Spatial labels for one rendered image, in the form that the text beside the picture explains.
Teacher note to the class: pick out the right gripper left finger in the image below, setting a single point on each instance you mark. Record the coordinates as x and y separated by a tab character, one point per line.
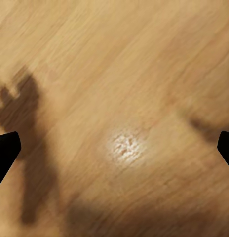
10	147

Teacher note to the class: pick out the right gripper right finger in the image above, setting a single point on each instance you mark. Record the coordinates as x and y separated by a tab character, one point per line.
223	145

